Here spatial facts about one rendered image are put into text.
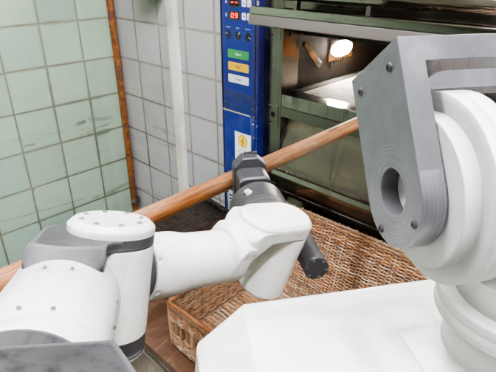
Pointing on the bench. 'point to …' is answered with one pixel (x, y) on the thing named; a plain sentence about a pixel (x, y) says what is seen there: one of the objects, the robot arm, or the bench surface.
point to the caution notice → (241, 143)
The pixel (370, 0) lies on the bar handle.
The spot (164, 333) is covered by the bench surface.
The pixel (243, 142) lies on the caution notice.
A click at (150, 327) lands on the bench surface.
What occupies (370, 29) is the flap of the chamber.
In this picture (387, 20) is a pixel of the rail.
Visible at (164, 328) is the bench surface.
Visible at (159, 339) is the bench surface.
